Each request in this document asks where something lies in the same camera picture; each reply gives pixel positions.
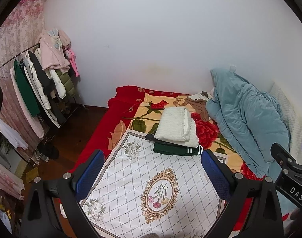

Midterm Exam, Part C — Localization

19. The green hanging garment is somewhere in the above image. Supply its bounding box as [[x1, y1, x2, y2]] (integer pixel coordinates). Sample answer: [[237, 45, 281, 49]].
[[14, 60, 40, 117]]

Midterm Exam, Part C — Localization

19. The olive puffer jacket hanging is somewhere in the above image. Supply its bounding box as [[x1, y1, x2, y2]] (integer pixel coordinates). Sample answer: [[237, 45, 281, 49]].
[[55, 69, 77, 97]]

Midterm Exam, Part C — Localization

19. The white textured pillow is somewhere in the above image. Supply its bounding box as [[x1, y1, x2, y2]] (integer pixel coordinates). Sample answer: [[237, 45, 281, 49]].
[[270, 82, 302, 154]]

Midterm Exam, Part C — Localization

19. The clothes rack metal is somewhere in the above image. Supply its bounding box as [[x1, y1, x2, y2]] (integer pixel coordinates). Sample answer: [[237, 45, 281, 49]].
[[0, 42, 87, 168]]

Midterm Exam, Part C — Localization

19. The white fluffy cardigan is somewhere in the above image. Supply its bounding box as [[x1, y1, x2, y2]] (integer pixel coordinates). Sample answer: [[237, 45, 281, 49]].
[[154, 107, 199, 148]]

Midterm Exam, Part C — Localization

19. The pink floral curtain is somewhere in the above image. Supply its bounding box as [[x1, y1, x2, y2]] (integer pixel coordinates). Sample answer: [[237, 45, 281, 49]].
[[0, 0, 45, 160]]

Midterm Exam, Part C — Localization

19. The white floral grid sheet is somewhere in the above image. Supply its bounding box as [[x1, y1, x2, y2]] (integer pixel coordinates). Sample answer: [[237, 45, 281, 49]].
[[79, 130, 225, 237]]

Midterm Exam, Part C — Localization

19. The white puffer jacket hanging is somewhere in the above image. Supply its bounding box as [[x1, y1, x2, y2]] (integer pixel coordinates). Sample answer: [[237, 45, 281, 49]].
[[31, 48, 66, 99]]

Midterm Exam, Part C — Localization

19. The red floral blanket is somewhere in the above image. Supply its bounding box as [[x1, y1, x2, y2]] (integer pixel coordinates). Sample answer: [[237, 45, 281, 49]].
[[67, 85, 290, 231]]

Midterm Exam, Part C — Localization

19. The bright pink garment hanging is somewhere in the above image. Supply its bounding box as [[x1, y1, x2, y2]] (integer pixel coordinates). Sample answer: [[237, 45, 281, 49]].
[[65, 49, 79, 77]]

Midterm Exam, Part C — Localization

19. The black leather jacket folded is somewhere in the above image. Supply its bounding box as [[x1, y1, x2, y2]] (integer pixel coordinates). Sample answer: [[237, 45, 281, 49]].
[[145, 134, 157, 142]]

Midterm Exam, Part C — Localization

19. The pink fluffy jacket hanging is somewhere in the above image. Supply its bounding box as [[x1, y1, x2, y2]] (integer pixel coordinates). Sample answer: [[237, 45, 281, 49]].
[[38, 29, 71, 74]]

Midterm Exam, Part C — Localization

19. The dark green striped garment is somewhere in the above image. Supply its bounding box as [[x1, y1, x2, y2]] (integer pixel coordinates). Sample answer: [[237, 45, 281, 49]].
[[153, 141, 204, 156]]

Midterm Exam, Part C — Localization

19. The blue-grey quilt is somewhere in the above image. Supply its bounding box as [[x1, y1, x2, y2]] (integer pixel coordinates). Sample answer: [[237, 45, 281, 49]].
[[205, 68, 299, 213]]

